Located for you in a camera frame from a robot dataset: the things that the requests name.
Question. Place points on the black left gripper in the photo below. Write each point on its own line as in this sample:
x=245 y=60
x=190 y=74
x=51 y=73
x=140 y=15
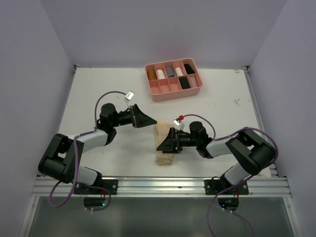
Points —
x=140 y=119

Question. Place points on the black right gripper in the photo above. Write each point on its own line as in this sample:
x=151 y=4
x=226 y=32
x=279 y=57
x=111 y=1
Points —
x=168 y=144

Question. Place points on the beige underwear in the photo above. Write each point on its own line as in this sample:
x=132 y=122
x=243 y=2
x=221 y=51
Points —
x=161 y=130

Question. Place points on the black underwear orange trim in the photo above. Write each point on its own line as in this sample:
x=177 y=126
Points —
x=184 y=83

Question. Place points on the pink underwear cream waistband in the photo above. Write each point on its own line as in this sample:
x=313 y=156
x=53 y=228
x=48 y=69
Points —
x=193 y=82

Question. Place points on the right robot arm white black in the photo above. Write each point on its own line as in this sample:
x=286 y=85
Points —
x=252 y=152

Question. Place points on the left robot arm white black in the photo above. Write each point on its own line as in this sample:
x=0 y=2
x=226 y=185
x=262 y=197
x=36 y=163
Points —
x=62 y=157

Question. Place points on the brown rolled underwear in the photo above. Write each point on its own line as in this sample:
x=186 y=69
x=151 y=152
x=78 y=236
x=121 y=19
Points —
x=151 y=75

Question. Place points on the grey rolled underwear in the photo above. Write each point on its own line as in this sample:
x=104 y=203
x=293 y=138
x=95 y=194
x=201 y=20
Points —
x=170 y=71

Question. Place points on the black rolled underwear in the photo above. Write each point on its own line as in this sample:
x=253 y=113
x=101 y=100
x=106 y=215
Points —
x=189 y=69

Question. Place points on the pink divided organizer tray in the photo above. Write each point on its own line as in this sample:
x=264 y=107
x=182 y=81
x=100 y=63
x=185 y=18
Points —
x=170 y=88

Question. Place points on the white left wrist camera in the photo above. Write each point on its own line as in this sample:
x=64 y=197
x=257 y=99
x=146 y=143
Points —
x=129 y=95

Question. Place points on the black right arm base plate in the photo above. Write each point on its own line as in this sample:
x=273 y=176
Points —
x=216 y=184

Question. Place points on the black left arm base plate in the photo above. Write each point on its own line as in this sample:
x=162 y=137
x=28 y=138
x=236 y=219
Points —
x=102 y=187

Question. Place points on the aluminium table frame rail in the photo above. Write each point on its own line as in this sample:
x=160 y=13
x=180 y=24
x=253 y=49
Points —
x=226 y=100

